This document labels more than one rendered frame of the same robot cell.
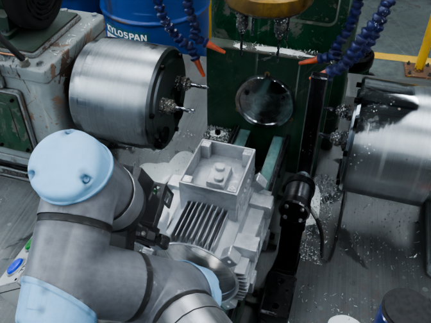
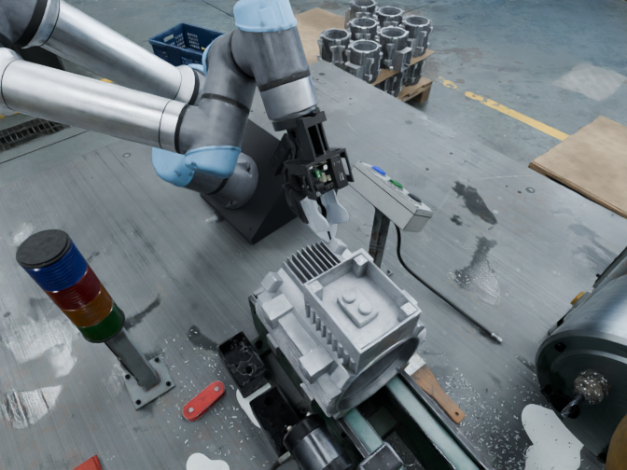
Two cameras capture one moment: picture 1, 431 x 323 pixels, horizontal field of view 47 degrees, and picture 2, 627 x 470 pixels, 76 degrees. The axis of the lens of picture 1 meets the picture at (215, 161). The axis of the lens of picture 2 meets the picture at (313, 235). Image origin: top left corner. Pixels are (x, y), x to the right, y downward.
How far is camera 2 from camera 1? 0.81 m
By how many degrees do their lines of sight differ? 79
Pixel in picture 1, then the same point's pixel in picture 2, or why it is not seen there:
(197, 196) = (341, 270)
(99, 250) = (222, 53)
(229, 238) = (290, 293)
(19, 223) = (516, 276)
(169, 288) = (196, 109)
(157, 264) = (214, 104)
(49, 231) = not seen: hidden behind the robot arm
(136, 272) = (210, 84)
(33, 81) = not seen: outside the picture
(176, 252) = not seen: hidden behind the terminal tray
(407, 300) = (46, 250)
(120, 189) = (251, 60)
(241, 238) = (284, 304)
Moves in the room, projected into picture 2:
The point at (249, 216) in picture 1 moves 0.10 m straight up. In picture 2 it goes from (308, 337) to (307, 298)
